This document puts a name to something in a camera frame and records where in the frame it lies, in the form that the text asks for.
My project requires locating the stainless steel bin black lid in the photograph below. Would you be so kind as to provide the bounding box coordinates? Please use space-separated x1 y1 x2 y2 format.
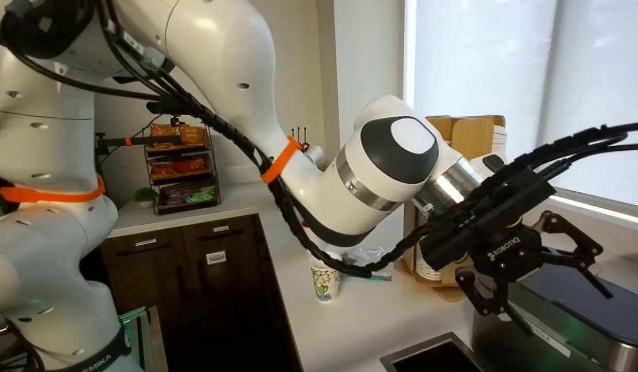
473 267 638 372

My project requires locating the dark wooden cabinet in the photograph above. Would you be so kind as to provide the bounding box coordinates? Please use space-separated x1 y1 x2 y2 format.
99 215 301 372

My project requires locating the snack rack with packets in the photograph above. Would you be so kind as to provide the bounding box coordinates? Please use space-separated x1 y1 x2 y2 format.
145 125 221 215

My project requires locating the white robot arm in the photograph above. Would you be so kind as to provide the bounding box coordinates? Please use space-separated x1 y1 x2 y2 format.
0 0 463 372

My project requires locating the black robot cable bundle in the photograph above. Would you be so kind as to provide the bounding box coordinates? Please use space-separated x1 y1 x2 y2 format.
0 0 638 281

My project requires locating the patterned paper cup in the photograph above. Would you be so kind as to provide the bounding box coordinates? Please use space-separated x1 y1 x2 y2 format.
310 258 340 304

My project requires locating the clear plastic zip bag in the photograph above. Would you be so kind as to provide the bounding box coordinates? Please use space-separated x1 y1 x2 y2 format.
342 246 393 281

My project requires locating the mug tree with red mugs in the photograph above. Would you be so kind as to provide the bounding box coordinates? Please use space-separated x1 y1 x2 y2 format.
288 126 323 164

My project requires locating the wooden paper cup dispenser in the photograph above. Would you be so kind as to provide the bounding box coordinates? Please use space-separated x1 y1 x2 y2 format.
399 114 508 288

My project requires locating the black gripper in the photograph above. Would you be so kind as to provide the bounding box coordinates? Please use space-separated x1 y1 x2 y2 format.
420 180 613 330

